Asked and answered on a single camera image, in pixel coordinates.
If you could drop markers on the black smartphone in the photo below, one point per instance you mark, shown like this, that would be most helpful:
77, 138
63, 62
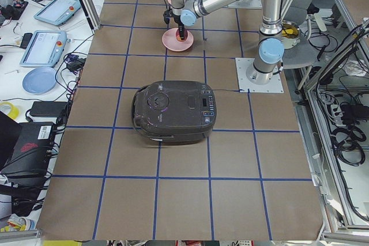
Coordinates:
25, 40

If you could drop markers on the teach pendant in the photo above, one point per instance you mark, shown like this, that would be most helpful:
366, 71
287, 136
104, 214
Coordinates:
44, 49
57, 12

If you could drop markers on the yellow tape roll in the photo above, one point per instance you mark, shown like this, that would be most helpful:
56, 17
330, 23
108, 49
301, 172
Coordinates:
9, 109

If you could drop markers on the black computer box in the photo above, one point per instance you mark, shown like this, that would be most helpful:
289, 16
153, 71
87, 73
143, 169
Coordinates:
32, 151

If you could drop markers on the far teach pendant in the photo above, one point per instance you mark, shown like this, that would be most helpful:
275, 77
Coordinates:
57, 12

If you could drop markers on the near teach pendant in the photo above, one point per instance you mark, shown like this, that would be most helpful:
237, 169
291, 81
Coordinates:
44, 49

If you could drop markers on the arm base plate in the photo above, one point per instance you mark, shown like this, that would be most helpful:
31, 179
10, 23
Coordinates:
252, 81
246, 4

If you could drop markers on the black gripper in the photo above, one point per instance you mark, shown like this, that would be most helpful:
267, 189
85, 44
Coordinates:
177, 20

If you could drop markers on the metal bowl with yellow object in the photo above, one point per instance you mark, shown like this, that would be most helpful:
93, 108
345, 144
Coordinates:
290, 35

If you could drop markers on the pink plate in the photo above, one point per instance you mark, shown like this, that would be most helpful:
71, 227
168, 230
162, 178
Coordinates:
170, 42

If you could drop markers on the black power adapter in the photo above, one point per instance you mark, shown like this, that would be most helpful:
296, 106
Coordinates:
47, 109

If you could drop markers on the blue plate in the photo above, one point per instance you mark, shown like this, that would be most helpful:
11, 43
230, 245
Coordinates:
39, 80

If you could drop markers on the grey round stool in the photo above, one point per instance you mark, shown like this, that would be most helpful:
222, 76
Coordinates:
300, 55

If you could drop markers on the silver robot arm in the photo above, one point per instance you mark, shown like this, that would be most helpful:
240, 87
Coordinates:
268, 61

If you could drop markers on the black rice cooker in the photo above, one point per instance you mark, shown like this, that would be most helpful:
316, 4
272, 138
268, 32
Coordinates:
174, 111

